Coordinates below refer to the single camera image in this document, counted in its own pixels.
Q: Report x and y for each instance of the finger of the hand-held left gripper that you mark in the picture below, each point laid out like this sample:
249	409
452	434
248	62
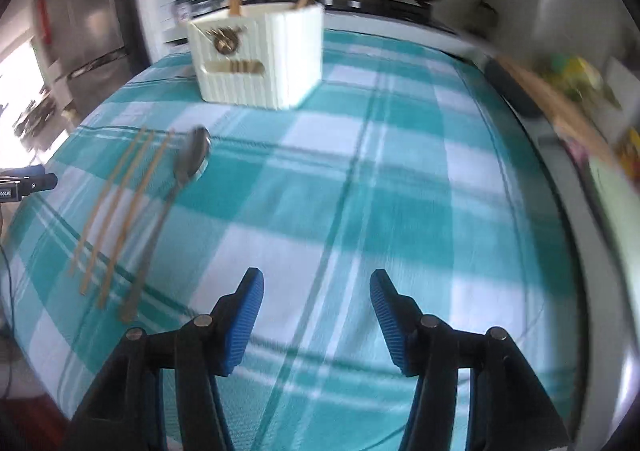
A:
42	182

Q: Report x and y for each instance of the green yellow plastic item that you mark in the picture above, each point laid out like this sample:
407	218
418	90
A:
580	78

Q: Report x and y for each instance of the black tray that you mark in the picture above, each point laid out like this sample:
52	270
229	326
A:
515	93

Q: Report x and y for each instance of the red hanging item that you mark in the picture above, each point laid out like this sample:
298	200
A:
45	21

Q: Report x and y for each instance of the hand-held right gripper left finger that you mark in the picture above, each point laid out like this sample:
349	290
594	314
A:
245	321

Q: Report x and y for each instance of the yellow packet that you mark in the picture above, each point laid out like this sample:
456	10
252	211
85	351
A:
630	151

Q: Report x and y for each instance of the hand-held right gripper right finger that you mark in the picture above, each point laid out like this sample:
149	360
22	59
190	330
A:
395	326

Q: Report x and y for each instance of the cream plastic utensil holder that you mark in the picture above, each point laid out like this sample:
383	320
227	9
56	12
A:
260	61

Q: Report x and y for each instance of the metal spoon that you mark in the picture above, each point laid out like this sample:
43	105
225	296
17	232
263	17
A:
192	156

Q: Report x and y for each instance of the teal checked tablecloth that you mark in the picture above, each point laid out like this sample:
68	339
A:
350	181

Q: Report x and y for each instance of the wooden cutting board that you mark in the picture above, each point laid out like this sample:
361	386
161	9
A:
560	106

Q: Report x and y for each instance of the black gas stove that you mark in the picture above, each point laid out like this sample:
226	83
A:
395	11

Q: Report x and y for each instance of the grey refrigerator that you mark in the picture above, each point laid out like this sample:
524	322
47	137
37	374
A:
85	31

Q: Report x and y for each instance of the green cutting board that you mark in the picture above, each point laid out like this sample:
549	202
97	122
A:
620	211

